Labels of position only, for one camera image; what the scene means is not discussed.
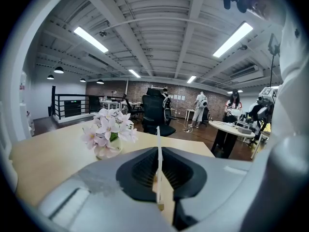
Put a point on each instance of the white ceiling air conditioner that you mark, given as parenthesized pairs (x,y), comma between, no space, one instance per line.
(246,73)

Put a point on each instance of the person's white shirt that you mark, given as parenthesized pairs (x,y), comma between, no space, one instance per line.
(294,81)

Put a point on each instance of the white table card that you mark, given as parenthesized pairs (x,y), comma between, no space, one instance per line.
(159,153)

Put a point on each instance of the small white table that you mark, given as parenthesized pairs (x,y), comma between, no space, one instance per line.
(189,110)

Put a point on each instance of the long ceiling light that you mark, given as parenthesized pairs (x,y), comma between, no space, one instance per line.
(233,39)
(134,73)
(90,39)
(191,79)

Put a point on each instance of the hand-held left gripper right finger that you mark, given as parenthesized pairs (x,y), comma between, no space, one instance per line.
(217,190)

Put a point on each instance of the person's head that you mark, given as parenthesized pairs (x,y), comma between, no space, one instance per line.
(270,6)

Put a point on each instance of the black metal railing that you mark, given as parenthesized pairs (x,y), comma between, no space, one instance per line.
(53,100)

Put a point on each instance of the pink flowers in white vase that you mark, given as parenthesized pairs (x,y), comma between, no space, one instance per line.
(108,129)

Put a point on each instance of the light wooden table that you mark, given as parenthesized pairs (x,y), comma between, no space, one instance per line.
(48,158)

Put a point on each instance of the white box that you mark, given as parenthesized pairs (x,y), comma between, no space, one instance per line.
(244,130)

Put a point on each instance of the black stand with panel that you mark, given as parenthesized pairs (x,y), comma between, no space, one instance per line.
(274,45)

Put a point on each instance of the white rectangular table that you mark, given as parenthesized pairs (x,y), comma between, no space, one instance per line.
(130,103)
(109,103)

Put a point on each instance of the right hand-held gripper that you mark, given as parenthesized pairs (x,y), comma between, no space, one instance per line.
(266,110)

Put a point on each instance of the black high-back office chair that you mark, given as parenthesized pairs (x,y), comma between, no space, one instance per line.
(153,110)

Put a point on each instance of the light round table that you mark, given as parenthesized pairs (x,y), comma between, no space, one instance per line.
(227,127)

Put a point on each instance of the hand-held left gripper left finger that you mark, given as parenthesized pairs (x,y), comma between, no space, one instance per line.
(96,202)

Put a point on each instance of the black ceiling camera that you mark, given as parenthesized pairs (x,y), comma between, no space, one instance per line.
(103,33)

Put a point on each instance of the black pendant lamp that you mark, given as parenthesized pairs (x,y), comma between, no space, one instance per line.
(100,81)
(58,70)
(50,77)
(82,80)

